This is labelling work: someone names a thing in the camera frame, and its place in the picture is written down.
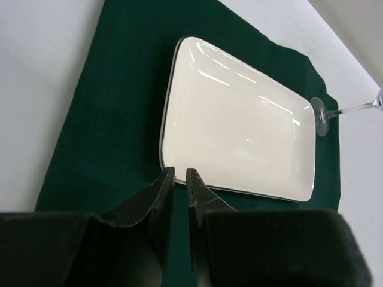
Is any white rectangular plate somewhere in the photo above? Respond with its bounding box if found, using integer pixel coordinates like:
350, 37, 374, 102
159, 36, 316, 202

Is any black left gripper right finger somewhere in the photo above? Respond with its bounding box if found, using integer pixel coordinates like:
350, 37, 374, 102
186, 168, 373, 286

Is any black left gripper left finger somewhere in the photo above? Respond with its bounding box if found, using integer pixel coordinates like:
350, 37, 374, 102
1, 167, 175, 286

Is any clear wine glass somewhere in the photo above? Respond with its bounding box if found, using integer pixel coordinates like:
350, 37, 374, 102
309, 87, 382, 137

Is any dark green cloth napkin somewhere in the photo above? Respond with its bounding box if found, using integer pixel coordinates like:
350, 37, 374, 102
34, 0, 342, 287

